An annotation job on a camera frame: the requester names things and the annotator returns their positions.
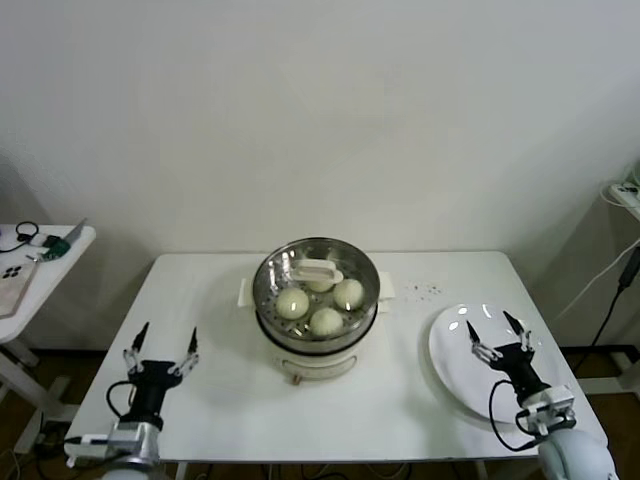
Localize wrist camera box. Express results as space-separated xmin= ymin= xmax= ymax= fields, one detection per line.
xmin=517 ymin=384 xmax=577 ymax=436
xmin=63 ymin=434 xmax=114 ymax=469

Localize white hanging cable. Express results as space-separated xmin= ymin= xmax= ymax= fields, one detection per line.
xmin=552 ymin=239 xmax=640 ymax=326

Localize black adapter with cable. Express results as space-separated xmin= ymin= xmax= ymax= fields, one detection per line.
xmin=569 ymin=247 xmax=640 ymax=376

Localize glass lid with beige handle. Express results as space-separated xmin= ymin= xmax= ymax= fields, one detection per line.
xmin=252 ymin=238 xmax=381 ymax=326

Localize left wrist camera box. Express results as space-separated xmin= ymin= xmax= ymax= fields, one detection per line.
xmin=63 ymin=434 xmax=114 ymax=469

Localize perforated steel steamer basket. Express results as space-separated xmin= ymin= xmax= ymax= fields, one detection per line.
xmin=251 ymin=237 xmax=381 ymax=347

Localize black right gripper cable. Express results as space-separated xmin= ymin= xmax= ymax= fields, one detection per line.
xmin=488 ymin=378 xmax=541 ymax=452

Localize black floor power strip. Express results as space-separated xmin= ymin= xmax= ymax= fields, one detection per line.
xmin=32 ymin=420 xmax=71 ymax=459

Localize white side table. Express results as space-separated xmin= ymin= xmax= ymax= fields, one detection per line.
xmin=0 ymin=223 xmax=97 ymax=451

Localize scattered dark crumbs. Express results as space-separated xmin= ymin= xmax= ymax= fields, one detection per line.
xmin=399 ymin=282 xmax=444 ymax=301

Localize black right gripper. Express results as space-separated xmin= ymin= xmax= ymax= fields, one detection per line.
xmin=466 ymin=310 xmax=551 ymax=401

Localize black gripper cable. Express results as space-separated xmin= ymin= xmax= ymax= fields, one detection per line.
xmin=488 ymin=378 xmax=541 ymax=452
xmin=106 ymin=379 xmax=136 ymax=421

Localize phone in clear case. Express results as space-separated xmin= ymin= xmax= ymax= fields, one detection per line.
xmin=0 ymin=262 xmax=39 ymax=321

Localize white electric cooker base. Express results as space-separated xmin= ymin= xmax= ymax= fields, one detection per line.
xmin=236 ymin=269 xmax=399 ymax=387

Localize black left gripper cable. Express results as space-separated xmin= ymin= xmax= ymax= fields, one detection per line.
xmin=106 ymin=379 xmax=136 ymax=421

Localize black looped cable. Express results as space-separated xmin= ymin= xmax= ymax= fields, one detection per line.
xmin=0 ymin=221 xmax=41 ymax=254

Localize grey angled metal plate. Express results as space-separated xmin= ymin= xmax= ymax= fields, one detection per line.
xmin=62 ymin=217 xmax=89 ymax=246

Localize white round plate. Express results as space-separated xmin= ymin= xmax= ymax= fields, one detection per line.
xmin=428 ymin=302 xmax=560 ymax=425

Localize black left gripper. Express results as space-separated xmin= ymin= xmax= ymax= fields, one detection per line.
xmin=122 ymin=322 xmax=200 ymax=425

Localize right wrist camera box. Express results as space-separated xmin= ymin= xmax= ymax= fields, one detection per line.
xmin=517 ymin=384 xmax=577 ymax=436

